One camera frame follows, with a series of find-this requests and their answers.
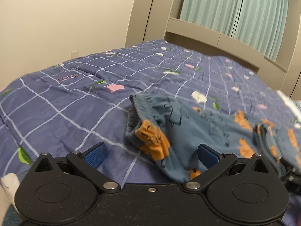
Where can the white wall socket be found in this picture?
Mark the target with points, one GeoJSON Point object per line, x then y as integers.
{"type": "Point", "coordinates": [74, 54]}

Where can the beige tall wardrobe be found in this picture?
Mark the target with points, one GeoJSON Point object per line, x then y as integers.
{"type": "Point", "coordinates": [162, 11]}
{"type": "Point", "coordinates": [292, 70]}

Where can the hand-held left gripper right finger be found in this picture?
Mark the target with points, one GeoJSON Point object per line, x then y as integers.
{"type": "Point", "coordinates": [207, 155]}

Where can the blue pants with orange print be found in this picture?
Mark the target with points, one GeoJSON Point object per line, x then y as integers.
{"type": "Point", "coordinates": [197, 124]}

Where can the light teal curtain panel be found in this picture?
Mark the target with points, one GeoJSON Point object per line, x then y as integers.
{"type": "Point", "coordinates": [211, 2]}
{"type": "Point", "coordinates": [263, 18]}

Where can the beige wooden headboard unit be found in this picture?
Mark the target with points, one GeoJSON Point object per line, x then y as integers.
{"type": "Point", "coordinates": [218, 41]}

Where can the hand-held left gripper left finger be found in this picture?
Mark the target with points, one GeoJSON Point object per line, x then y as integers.
{"type": "Point", "coordinates": [96, 156]}

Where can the purple checked quilt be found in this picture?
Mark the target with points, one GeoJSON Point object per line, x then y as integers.
{"type": "Point", "coordinates": [82, 108]}

